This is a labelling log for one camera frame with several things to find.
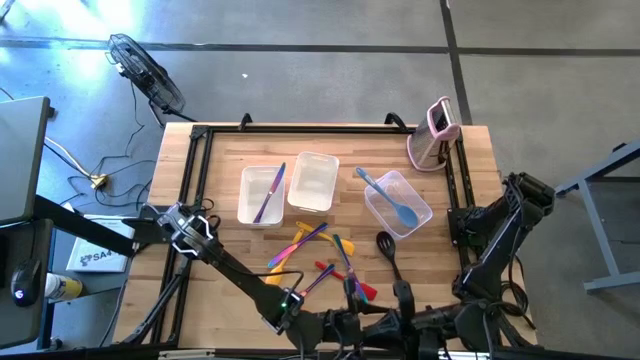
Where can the black slotted spoon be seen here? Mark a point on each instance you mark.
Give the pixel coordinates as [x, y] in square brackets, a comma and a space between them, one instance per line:
[386, 245]

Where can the clear plastic storage bin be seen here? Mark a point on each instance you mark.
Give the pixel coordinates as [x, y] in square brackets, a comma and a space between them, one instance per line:
[380, 212]

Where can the black metal table frame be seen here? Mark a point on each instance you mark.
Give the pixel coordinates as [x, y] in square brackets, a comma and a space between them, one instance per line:
[300, 129]

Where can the black support beam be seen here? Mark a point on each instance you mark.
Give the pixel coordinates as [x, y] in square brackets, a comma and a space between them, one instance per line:
[90, 227]

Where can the pink metal box grater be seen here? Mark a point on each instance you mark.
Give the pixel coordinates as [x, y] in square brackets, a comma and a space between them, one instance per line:
[432, 142]

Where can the grey metal stand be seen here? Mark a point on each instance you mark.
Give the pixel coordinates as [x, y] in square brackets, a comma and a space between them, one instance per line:
[602, 230]

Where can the black side desk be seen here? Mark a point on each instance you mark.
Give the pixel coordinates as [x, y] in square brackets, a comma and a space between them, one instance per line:
[20, 330]

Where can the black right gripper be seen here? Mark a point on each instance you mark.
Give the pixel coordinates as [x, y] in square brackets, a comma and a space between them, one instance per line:
[405, 332]

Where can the black floor fan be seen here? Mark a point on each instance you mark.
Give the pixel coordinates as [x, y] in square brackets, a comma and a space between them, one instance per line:
[145, 75]

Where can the yellow silicone spatula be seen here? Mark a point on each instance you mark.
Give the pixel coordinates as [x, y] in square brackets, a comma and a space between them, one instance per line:
[275, 277]
[345, 246]

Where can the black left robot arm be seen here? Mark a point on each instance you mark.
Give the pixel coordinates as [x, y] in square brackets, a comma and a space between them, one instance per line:
[240, 277]

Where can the blue plastic spoon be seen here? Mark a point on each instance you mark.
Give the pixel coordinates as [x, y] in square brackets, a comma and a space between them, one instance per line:
[407, 216]

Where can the red silicone spatula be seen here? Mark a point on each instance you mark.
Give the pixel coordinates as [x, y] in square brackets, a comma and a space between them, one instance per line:
[370, 291]

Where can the white printed box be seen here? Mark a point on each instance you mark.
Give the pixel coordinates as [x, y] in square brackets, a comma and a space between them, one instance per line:
[97, 255]

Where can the yellow white spray can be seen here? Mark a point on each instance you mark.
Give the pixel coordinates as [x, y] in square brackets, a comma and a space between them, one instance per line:
[62, 286]

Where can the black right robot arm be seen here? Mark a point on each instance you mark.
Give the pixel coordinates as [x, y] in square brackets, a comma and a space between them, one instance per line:
[505, 220]

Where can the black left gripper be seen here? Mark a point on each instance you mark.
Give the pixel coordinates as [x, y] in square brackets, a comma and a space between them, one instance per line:
[345, 327]

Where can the grey monitor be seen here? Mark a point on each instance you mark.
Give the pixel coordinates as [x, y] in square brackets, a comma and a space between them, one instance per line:
[22, 160]

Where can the white plastic storage bin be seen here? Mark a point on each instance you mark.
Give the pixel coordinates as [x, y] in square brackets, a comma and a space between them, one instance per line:
[250, 200]
[312, 182]

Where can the black computer mouse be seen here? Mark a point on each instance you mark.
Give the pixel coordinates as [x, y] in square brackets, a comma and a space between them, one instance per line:
[26, 282]

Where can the yellow power plug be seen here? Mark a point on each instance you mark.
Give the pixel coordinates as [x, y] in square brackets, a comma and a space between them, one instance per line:
[99, 181]

